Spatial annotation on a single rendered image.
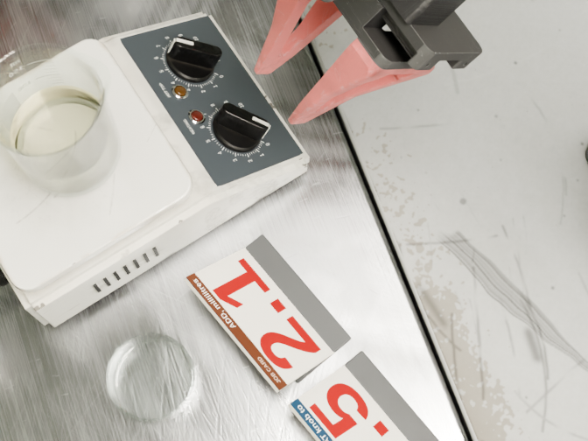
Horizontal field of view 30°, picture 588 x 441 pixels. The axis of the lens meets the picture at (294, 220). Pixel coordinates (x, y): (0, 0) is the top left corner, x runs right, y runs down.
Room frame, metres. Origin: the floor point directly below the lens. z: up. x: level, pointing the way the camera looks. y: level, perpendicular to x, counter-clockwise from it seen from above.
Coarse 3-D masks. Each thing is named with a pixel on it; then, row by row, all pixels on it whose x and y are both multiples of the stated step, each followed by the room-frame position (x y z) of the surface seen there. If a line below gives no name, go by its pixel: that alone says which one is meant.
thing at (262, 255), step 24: (264, 240) 0.18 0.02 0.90; (216, 264) 0.16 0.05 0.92; (264, 264) 0.17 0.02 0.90; (288, 264) 0.17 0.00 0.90; (192, 288) 0.14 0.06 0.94; (288, 288) 0.15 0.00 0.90; (312, 312) 0.14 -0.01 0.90; (312, 336) 0.12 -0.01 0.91; (336, 336) 0.12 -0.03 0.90; (288, 384) 0.09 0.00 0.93
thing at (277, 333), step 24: (240, 264) 0.17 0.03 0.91; (216, 288) 0.15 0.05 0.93; (240, 288) 0.15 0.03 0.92; (264, 288) 0.15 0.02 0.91; (240, 312) 0.13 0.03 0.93; (264, 312) 0.13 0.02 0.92; (288, 312) 0.13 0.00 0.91; (264, 336) 0.12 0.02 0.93; (288, 336) 0.12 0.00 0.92; (288, 360) 0.10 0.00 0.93; (312, 360) 0.10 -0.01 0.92
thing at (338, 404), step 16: (336, 384) 0.09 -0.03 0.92; (352, 384) 0.09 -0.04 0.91; (304, 400) 0.08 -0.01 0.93; (320, 400) 0.08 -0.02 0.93; (336, 400) 0.08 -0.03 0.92; (352, 400) 0.08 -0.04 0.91; (320, 416) 0.07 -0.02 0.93; (336, 416) 0.07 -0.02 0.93; (352, 416) 0.07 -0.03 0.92; (368, 416) 0.07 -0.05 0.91; (336, 432) 0.06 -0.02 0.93; (352, 432) 0.06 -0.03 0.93; (368, 432) 0.06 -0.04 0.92; (384, 432) 0.06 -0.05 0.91
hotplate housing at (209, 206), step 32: (128, 32) 0.31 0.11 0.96; (128, 64) 0.28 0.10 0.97; (160, 128) 0.24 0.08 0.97; (288, 128) 0.25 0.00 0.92; (192, 160) 0.22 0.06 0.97; (288, 160) 0.23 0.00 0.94; (192, 192) 0.20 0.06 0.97; (224, 192) 0.20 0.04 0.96; (256, 192) 0.21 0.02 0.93; (160, 224) 0.18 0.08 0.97; (192, 224) 0.18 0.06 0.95; (96, 256) 0.16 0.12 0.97; (128, 256) 0.16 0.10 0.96; (160, 256) 0.17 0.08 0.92; (64, 288) 0.14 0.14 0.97; (96, 288) 0.14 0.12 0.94; (64, 320) 0.13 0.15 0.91
